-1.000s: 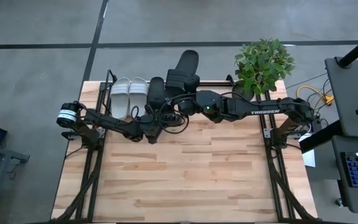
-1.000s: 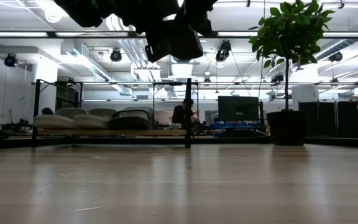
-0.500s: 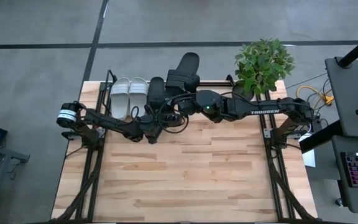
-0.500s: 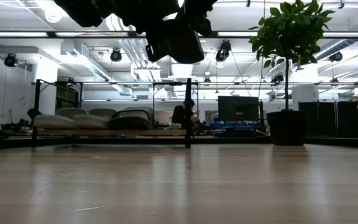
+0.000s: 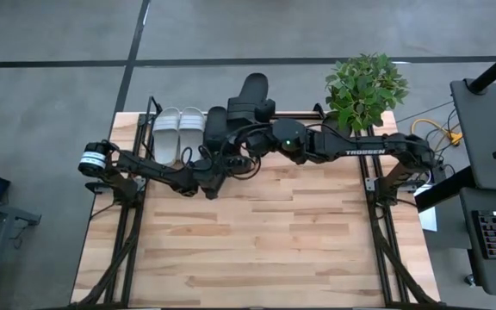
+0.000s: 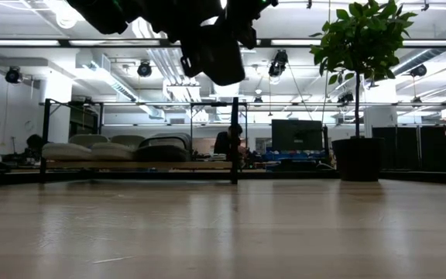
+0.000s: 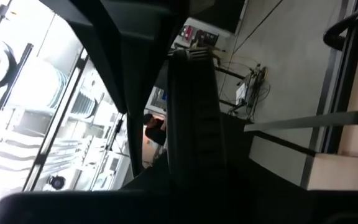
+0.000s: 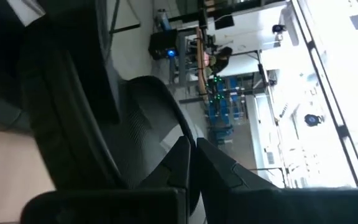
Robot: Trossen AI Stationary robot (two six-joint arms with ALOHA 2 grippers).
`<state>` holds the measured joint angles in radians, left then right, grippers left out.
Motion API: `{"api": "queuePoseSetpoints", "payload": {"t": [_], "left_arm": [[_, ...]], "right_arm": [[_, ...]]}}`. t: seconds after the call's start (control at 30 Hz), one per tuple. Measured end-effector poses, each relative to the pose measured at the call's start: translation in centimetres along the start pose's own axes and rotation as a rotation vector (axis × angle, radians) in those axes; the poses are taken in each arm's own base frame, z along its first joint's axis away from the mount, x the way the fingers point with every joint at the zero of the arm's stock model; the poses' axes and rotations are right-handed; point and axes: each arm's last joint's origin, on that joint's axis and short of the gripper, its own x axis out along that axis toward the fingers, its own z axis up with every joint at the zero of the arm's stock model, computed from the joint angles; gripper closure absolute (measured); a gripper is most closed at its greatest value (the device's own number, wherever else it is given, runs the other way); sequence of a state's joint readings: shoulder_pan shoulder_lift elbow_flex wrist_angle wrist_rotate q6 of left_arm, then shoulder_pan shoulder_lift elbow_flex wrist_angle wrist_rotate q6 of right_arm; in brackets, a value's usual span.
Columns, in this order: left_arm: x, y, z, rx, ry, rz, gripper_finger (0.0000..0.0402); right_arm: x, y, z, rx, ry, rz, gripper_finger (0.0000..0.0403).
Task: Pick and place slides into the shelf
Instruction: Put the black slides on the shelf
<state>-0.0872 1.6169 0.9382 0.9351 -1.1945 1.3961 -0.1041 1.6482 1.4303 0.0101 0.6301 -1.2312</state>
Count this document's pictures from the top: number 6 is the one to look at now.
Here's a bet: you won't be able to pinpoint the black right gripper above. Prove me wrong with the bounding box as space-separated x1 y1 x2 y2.
222 0 279 50

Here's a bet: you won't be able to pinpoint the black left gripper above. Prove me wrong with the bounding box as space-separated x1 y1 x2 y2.
66 0 220 43

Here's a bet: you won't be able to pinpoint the dark green foam slide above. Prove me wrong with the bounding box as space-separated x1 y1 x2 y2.
134 133 192 163
179 23 246 87

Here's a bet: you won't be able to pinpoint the cream foam slide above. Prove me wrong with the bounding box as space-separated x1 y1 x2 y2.
41 133 110 162
90 134 146 162

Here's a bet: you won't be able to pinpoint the black metal wood shelf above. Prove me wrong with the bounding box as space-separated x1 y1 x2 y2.
39 96 240 185

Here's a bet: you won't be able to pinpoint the green leafy tree plant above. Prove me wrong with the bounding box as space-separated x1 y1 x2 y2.
310 0 418 140

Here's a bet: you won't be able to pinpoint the person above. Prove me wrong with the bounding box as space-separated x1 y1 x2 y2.
25 134 45 156
213 123 247 160

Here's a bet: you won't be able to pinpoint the black computer monitor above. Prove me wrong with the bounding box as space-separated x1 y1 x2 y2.
271 119 324 152

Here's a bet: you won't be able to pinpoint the dark storage rack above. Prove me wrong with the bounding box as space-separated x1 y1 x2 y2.
70 101 102 136

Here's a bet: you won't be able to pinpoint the black and white equipment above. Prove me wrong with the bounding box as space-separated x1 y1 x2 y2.
190 153 228 162

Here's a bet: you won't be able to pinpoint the blue bins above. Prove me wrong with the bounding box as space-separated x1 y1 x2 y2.
265 150 327 162

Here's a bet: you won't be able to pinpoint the black plant pot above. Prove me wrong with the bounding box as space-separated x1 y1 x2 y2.
331 137 386 182

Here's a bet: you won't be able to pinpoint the black partition screens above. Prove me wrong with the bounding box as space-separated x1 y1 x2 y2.
372 119 446 172

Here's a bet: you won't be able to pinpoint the black equipment pile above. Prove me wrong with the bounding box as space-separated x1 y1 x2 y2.
2 153 34 166

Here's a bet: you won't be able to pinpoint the black ceiling cable reel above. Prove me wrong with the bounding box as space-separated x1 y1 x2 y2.
408 63 428 79
136 60 153 78
5 65 23 85
336 91 355 106
267 49 290 78

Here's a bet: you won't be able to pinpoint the distant thin metal frame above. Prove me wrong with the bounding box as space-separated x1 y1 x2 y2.
39 100 446 158

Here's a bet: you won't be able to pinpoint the black station frame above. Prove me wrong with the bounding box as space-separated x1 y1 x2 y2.
0 37 446 49

